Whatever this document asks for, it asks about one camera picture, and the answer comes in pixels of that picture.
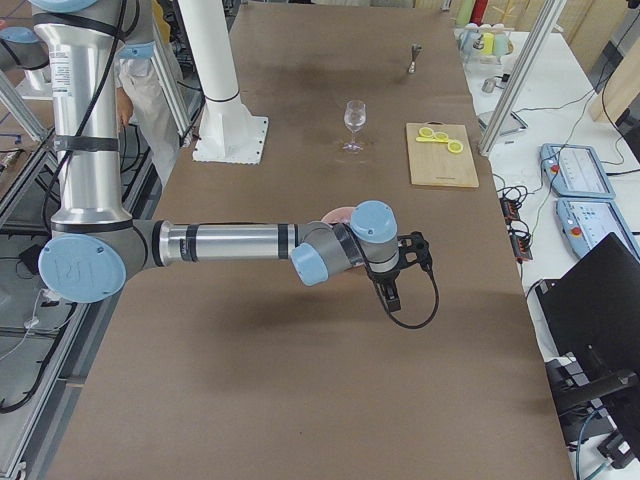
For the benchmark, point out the white pedestal column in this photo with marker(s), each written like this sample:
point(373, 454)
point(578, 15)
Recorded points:
point(228, 132)

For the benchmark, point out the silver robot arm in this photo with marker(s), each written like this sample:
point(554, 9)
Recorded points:
point(96, 245)

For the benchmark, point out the rack of pastel cups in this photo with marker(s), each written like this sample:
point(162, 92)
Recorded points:
point(484, 43)

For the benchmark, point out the steel cocktail jigger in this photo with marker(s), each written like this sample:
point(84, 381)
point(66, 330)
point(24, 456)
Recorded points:
point(415, 52)

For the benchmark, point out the clear wine glass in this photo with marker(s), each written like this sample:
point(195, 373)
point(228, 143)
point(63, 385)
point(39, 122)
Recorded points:
point(354, 120)

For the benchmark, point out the person in white coat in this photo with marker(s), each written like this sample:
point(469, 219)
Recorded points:
point(139, 94)

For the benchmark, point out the black monitor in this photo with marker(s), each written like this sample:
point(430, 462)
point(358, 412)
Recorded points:
point(593, 313)

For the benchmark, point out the yellow plastic knife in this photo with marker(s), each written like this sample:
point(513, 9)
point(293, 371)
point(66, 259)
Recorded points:
point(422, 139)

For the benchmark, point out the wooden cutting board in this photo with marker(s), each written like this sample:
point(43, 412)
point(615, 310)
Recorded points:
point(431, 164)

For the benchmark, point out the small metal cup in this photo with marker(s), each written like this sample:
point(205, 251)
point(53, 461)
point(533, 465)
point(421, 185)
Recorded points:
point(489, 85)

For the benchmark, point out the pink bowl of ice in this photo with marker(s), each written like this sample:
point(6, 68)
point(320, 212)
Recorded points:
point(338, 215)

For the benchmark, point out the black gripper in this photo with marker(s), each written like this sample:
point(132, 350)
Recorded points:
point(382, 278)

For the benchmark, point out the black power strip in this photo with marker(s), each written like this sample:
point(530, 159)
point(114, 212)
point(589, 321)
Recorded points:
point(518, 231)

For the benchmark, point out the aluminium frame post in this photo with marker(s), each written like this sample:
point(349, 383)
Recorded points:
point(543, 26)

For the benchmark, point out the blue teach pendant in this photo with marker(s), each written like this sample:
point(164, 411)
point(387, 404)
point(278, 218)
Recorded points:
point(575, 171)
point(587, 221)

